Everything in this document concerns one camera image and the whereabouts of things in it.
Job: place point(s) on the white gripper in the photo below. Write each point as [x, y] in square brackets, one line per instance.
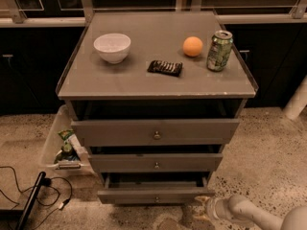
[213, 209]

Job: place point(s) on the grey bottom drawer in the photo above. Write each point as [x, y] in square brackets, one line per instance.
[154, 187]

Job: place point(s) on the grey drawer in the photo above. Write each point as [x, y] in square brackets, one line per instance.
[155, 159]
[163, 132]
[154, 187]

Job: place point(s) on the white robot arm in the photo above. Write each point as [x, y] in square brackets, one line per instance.
[240, 210]

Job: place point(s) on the grey middle drawer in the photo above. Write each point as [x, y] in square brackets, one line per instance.
[155, 159]

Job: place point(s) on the grey drawer cabinet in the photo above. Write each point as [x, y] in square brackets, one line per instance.
[94, 89]

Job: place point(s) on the grey top drawer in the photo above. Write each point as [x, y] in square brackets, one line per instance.
[163, 132]

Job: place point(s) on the green chip bag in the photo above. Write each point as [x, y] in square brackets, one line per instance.
[67, 151]

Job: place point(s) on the black snack bar wrapper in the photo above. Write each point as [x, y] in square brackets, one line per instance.
[165, 68]

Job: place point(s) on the green soda can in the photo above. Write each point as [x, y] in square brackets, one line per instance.
[219, 51]

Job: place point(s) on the orange fruit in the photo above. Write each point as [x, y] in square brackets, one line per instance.
[192, 46]

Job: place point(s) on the clear plastic bin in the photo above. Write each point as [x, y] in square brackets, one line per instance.
[53, 144]

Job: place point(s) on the black flat bar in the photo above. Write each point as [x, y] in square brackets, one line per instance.
[30, 202]

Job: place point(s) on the white ceramic bowl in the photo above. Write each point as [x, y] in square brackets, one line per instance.
[112, 48]

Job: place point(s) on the white cylindrical post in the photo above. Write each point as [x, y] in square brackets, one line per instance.
[297, 102]

